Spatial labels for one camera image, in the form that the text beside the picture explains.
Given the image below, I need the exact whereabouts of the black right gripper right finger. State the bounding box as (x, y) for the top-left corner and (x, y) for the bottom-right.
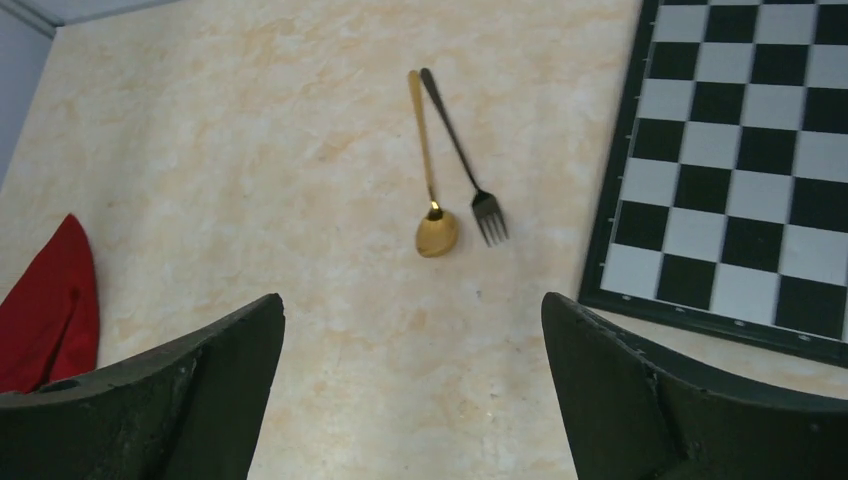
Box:
(541, 292), (847, 479)

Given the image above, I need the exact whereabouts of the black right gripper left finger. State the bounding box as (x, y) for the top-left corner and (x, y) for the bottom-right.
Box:
(1, 293), (285, 479)

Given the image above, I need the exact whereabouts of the red cloth napkin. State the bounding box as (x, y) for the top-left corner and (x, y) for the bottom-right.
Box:
(1, 214), (100, 393)

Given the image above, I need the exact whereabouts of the black and white chessboard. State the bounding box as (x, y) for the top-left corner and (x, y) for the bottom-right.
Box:
(578, 1), (847, 367)

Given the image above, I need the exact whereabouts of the dark metal fork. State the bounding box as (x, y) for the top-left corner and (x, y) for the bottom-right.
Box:
(419, 67), (509, 247)

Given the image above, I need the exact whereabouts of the gold spoon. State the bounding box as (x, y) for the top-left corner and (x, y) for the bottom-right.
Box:
(407, 70), (460, 258)

